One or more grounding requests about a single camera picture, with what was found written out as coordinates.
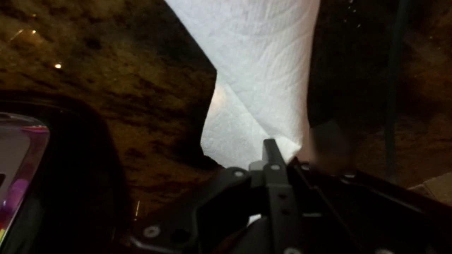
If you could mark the white paper napkin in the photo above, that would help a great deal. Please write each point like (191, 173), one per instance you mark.
(263, 71)

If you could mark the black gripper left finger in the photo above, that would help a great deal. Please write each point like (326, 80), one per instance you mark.
(212, 212)

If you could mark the chrome and black toaster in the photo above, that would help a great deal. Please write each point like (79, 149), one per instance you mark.
(22, 164)

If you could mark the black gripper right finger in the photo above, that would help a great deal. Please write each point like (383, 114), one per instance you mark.
(339, 217)

